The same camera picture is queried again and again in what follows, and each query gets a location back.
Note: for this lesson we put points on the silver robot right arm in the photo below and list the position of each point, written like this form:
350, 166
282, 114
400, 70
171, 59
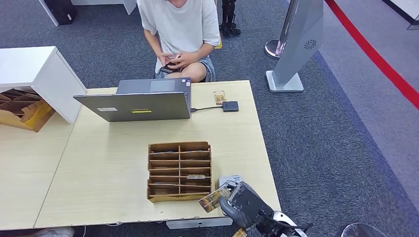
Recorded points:
288, 229

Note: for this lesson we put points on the grey kiosk stand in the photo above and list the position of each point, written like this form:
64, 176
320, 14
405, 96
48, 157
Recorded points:
298, 42

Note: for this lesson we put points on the chrome stanchion post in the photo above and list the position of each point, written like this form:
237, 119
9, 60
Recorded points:
271, 49

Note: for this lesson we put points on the brown cardboard card organiser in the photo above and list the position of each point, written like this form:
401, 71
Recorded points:
179, 170

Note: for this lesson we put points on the yellow card scrap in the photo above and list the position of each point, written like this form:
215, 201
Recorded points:
240, 233

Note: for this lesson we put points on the person's right forearm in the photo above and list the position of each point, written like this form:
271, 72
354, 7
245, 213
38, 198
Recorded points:
154, 44

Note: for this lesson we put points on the red barrier strip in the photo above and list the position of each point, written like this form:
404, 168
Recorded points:
370, 52

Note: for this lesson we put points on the black phone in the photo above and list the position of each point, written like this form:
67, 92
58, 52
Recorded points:
167, 69

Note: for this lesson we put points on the grey laptop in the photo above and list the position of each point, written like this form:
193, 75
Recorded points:
140, 106

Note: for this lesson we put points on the small yellow brown card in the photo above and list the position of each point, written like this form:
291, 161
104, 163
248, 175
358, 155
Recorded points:
219, 97

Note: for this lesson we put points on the person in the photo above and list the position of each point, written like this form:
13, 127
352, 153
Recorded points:
180, 26

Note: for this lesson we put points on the brown yellow cardboard box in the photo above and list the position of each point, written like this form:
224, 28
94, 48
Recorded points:
19, 114

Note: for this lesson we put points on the black computer case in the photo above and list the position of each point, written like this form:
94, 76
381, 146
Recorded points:
60, 11

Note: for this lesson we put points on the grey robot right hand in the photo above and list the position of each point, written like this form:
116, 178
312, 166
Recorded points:
245, 206

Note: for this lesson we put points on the white cabinet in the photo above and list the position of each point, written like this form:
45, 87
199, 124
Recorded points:
32, 65

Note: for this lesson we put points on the yellow ID card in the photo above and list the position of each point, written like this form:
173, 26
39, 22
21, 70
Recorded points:
211, 199

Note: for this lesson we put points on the person's left forearm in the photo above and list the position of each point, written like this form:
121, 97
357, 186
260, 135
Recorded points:
203, 52

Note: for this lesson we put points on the beige room key card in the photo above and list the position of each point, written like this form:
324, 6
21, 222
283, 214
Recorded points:
195, 176

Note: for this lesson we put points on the small black square box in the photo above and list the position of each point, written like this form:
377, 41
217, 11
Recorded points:
230, 106

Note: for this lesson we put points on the round grey base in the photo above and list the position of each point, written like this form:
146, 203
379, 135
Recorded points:
363, 231

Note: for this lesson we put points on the person's right hand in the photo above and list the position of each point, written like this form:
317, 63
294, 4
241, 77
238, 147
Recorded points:
164, 59

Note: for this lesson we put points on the white desk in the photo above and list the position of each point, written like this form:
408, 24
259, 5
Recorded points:
129, 5

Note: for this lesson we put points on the white shoe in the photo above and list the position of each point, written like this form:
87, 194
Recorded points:
55, 232

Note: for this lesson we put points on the person's left hand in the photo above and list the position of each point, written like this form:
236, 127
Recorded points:
185, 60

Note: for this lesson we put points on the grey white card reader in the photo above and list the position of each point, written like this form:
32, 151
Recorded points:
229, 179

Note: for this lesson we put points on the black robot legs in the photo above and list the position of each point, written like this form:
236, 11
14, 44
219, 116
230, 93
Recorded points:
229, 13

